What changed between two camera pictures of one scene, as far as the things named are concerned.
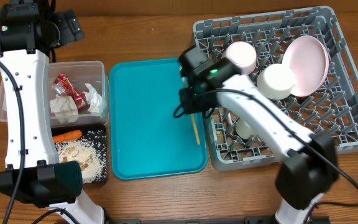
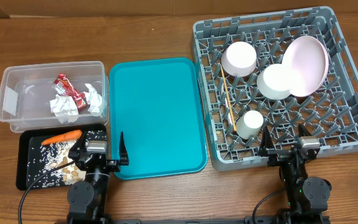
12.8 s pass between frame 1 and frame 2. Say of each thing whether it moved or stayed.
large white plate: stayed
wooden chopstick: moved
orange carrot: stayed
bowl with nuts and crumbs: stayed
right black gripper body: moved
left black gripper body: moved
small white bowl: stayed
